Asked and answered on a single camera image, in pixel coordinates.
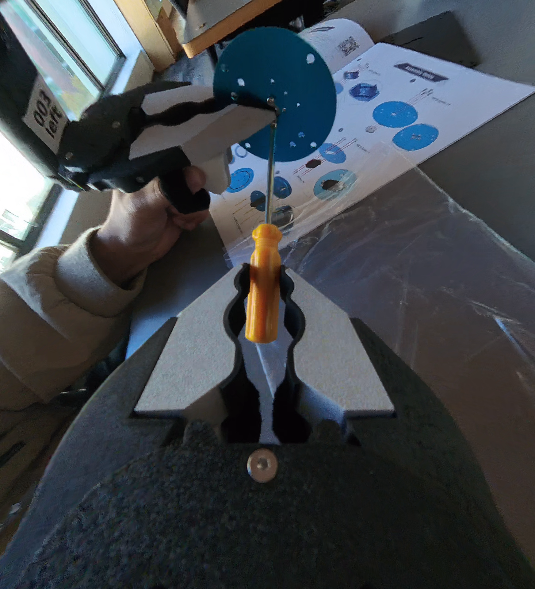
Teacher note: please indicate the wooden table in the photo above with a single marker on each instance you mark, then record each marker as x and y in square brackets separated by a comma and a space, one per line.
[203, 46]

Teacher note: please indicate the person's left hand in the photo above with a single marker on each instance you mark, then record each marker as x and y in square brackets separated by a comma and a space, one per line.
[134, 230]

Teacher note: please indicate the grey desk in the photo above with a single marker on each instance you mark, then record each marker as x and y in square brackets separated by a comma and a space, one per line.
[502, 152]

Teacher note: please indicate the black flat pad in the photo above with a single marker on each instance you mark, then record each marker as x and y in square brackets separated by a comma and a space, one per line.
[433, 37]

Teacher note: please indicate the window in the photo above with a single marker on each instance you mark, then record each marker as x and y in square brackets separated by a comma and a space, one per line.
[0, 175]

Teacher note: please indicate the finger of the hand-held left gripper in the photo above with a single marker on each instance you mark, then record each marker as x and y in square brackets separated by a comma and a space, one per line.
[175, 99]
[212, 131]

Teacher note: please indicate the assembly guide booklet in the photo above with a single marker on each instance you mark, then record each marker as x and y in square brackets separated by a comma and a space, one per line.
[456, 110]

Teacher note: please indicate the clear plastic bag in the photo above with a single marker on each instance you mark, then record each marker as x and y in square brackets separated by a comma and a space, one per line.
[433, 276]

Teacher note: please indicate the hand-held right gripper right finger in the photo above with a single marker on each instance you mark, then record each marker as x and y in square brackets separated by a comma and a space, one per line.
[341, 368]

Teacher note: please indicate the blue round metal disc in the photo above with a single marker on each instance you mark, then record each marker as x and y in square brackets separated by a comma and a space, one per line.
[285, 64]

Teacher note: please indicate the person's left forearm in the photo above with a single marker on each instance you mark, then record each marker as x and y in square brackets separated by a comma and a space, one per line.
[42, 322]

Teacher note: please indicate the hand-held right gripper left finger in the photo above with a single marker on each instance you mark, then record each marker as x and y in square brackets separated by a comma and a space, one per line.
[189, 368]

